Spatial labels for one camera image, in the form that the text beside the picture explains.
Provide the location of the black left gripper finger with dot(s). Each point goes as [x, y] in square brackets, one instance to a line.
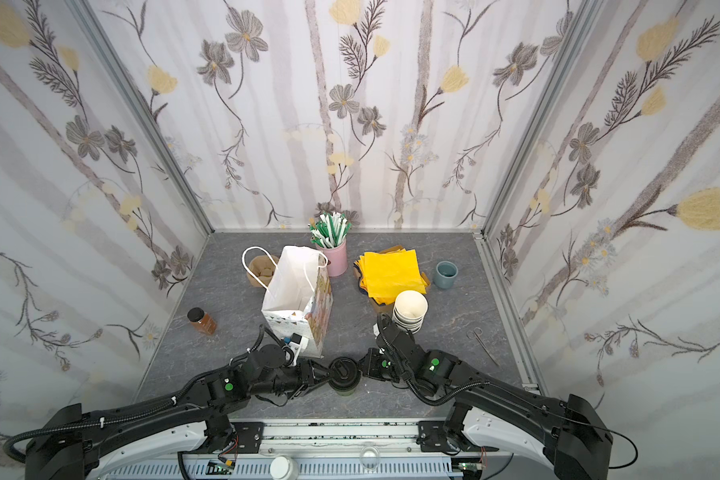
[320, 373]
[306, 389]

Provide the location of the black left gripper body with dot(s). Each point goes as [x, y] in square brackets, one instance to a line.
[306, 372]

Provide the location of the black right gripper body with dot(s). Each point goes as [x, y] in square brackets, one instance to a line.
[371, 363]

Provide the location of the coffee cup black lid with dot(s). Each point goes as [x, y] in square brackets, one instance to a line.
[345, 375]

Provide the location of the white paper gift bag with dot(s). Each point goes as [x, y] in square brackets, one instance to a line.
[298, 299]

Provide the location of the brown pulp cup carrier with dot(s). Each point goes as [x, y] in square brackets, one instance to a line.
[262, 269]

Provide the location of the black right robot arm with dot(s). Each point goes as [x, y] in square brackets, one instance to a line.
[566, 435]

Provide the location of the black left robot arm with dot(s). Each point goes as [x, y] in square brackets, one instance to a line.
[74, 444]

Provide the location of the stacked paper cups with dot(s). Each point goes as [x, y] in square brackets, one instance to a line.
[409, 310]

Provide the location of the white round knob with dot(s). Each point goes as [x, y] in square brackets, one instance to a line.
[283, 468]

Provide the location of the yellow paper napkin stack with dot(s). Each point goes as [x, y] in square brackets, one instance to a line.
[390, 273]

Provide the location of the clear round cap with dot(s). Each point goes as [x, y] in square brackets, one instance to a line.
[370, 458]

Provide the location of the brown spice jar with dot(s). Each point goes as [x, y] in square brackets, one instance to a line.
[201, 321]

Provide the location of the small metal scissors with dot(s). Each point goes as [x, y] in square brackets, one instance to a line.
[476, 334]

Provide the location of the pink straw holder cup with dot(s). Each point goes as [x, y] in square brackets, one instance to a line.
[337, 259]

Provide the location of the teal ceramic cup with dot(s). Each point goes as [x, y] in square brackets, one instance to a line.
[445, 275]

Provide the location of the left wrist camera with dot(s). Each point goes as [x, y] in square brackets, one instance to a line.
[296, 343]

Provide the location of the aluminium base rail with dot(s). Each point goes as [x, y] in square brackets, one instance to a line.
[410, 448]

